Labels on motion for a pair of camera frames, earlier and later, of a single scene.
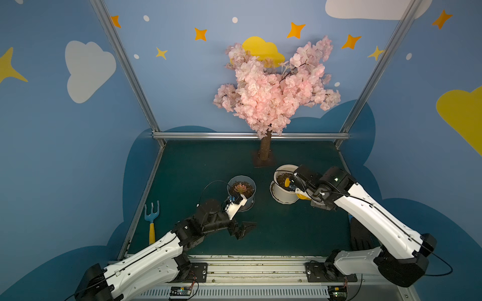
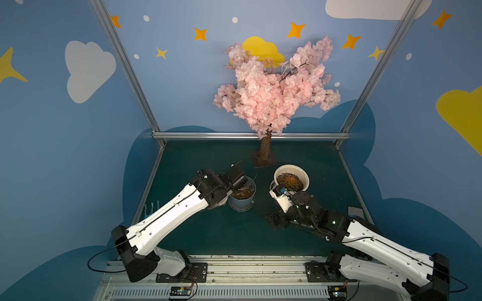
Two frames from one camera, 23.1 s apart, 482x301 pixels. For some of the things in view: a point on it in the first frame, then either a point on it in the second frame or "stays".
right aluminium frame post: x=408 y=16 stays
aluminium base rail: x=273 y=278 stays
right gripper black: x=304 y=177 → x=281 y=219
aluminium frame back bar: x=248 y=135 stays
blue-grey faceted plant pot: x=243 y=185 stays
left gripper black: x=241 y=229 → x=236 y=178
